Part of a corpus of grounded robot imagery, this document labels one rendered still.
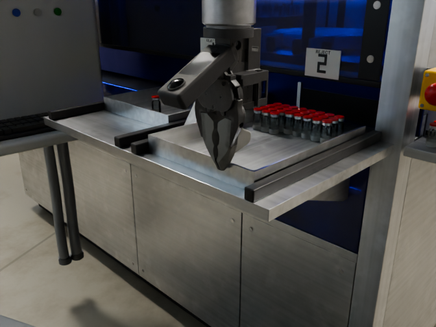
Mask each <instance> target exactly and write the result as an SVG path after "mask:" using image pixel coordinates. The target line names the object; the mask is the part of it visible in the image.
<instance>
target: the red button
mask: <svg viewBox="0 0 436 327"><path fill-rule="evenodd" d="M424 97H425V100H426V101H427V102H428V103H429V104H430V105H433V106H436V83H433V84H430V85H429V86H428V87H427V88H426V90H425V92H424Z"/></svg>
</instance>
